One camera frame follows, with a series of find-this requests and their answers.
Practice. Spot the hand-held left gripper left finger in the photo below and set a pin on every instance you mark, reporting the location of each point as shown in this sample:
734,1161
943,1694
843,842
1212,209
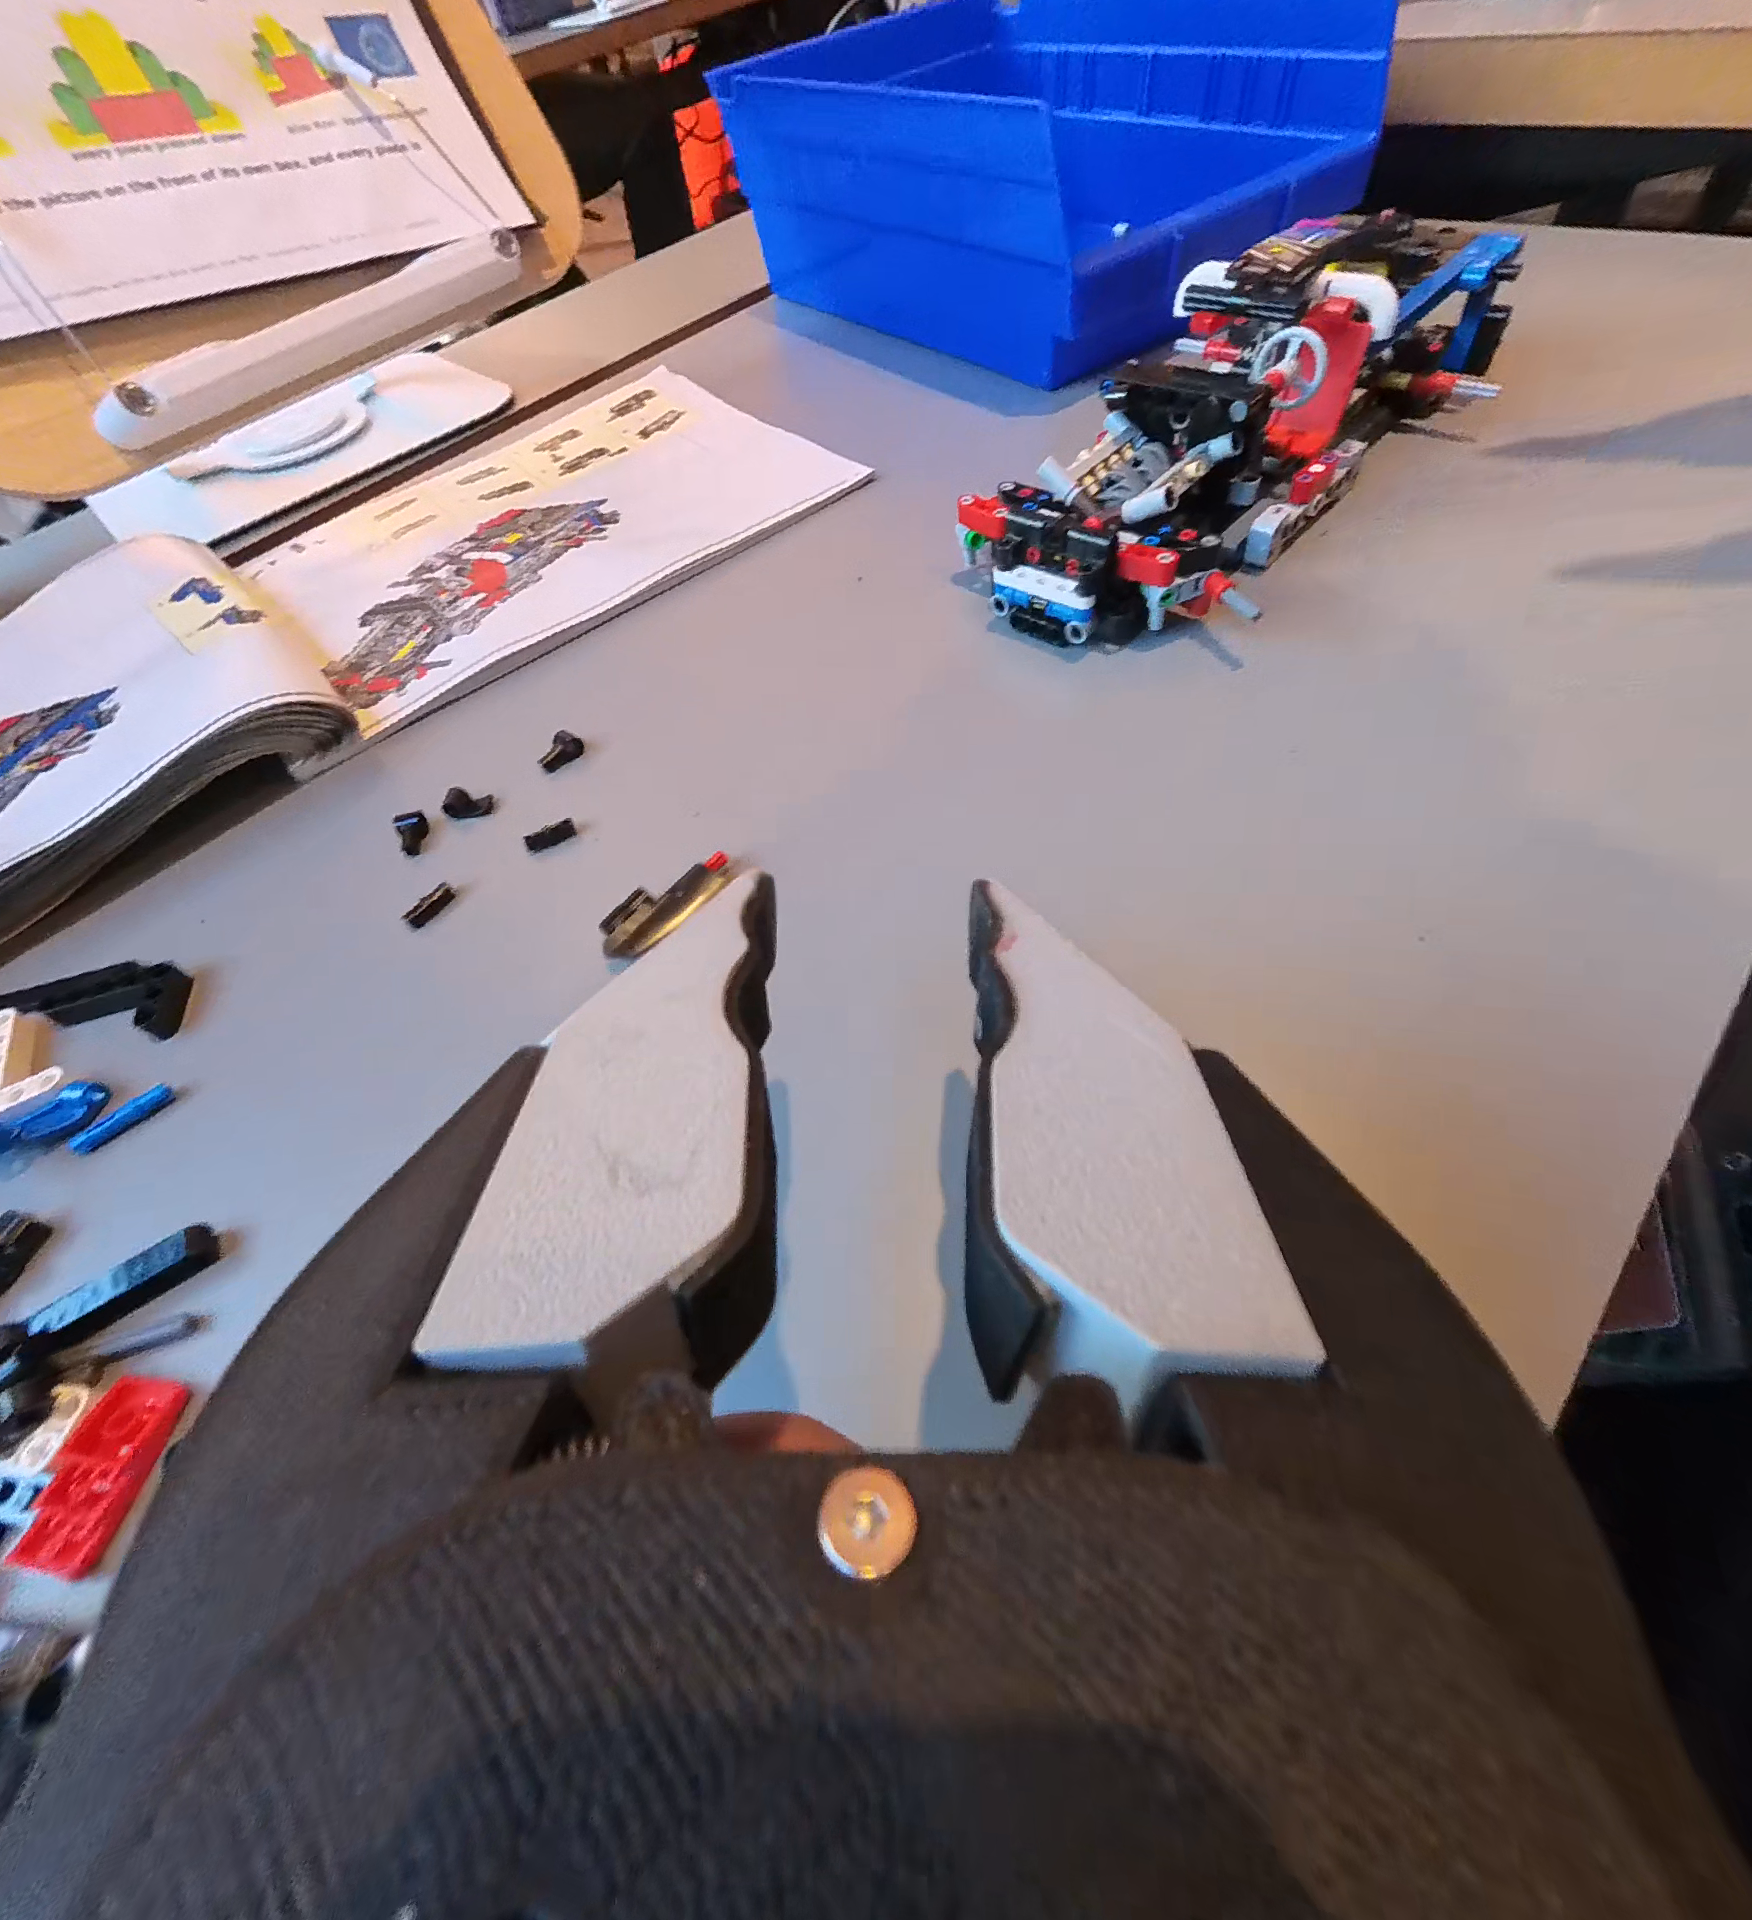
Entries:
621,1170

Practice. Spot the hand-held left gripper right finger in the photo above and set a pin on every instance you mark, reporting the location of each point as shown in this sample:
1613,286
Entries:
1116,1185

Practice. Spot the black brick with red pin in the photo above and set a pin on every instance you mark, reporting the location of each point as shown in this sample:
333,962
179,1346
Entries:
659,908

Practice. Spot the toy brick car chassis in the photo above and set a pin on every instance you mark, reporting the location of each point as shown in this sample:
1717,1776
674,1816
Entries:
1192,494

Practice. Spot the grey desk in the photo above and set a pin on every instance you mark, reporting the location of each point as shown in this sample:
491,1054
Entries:
1415,826

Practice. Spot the small black connector pin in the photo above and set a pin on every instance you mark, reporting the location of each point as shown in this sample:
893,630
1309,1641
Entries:
409,830
467,803
550,833
430,904
560,751

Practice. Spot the pile of loose toy bricks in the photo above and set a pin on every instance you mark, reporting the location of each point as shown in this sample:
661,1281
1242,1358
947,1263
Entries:
95,1476

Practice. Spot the open instruction booklet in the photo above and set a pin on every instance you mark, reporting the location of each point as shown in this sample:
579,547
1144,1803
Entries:
665,494

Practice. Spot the white document stand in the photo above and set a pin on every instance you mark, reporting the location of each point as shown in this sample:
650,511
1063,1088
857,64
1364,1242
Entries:
290,338

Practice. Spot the wooden backing board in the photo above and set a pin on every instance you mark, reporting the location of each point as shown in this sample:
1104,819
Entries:
7,436

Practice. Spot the blue plastic bin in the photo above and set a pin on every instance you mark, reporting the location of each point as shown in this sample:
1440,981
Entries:
935,225

